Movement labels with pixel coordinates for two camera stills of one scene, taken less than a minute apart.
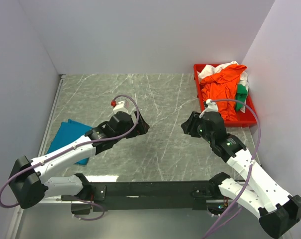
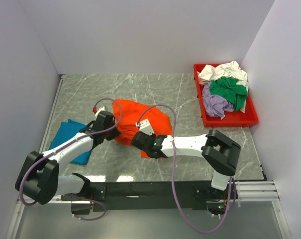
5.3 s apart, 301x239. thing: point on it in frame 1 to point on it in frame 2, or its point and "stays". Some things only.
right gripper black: (188, 127) to (154, 136)
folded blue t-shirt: (68, 132) stays
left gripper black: (142, 128) to (116, 132)
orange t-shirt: (223, 85) to (130, 112)
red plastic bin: (247, 118) stays
